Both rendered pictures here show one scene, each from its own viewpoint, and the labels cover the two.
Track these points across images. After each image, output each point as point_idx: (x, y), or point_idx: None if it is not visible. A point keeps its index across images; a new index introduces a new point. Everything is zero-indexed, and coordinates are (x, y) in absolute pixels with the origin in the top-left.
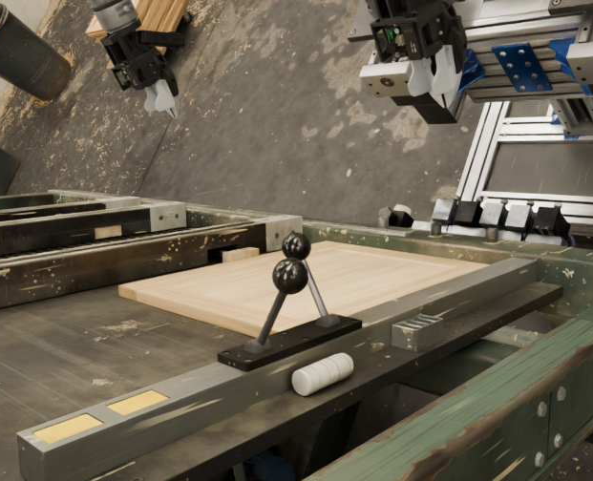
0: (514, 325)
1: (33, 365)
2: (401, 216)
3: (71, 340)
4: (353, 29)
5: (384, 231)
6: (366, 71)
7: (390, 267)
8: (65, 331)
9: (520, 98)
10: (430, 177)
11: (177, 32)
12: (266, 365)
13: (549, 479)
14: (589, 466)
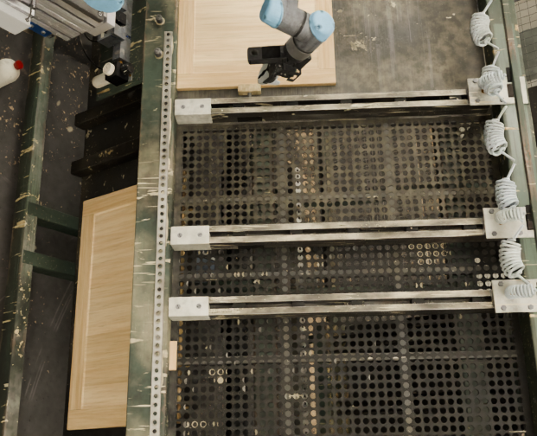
0: None
1: (403, 30)
2: (120, 63)
3: (382, 44)
4: (97, 13)
5: (171, 44)
6: (111, 19)
7: (214, 20)
8: (379, 54)
9: None
10: None
11: (252, 48)
12: None
13: (81, 106)
14: (71, 83)
